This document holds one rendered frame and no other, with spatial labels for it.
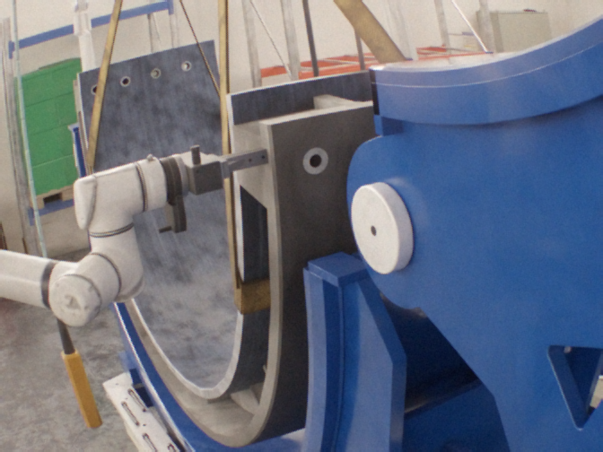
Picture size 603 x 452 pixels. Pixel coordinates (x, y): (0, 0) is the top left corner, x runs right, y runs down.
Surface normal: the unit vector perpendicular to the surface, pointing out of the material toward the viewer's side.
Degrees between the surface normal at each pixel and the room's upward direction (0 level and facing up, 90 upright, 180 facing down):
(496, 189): 90
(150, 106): 75
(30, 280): 65
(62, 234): 90
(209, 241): 35
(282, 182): 97
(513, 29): 90
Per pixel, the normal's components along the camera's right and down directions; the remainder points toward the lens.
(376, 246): -0.89, 0.25
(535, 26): 0.44, 0.22
